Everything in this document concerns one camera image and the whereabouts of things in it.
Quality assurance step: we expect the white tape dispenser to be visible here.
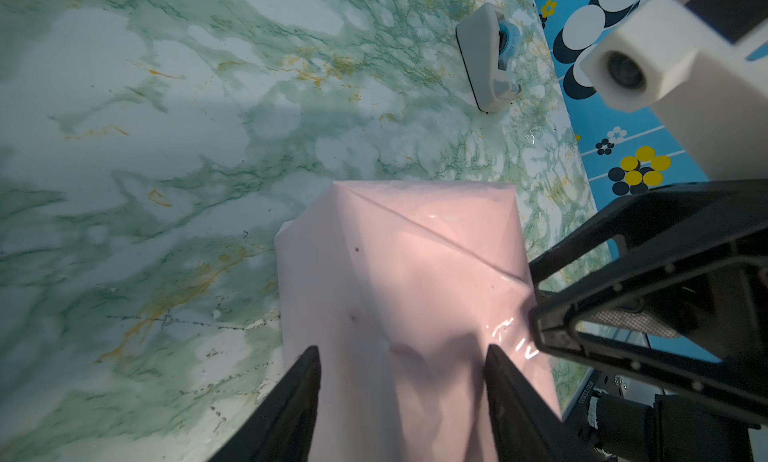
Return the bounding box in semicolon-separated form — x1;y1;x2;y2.
455;2;521;114

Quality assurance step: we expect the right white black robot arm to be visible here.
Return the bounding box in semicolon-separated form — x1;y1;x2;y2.
529;179;767;461

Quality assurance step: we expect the purple wrapping paper sheet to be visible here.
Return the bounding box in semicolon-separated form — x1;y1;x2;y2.
275;181;560;461

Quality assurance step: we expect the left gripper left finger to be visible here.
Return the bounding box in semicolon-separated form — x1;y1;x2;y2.
211;346;321;462

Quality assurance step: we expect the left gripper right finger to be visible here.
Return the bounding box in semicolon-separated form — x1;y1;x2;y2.
483;344;597;462

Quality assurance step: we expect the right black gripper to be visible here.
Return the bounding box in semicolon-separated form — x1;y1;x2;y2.
529;179;767;424

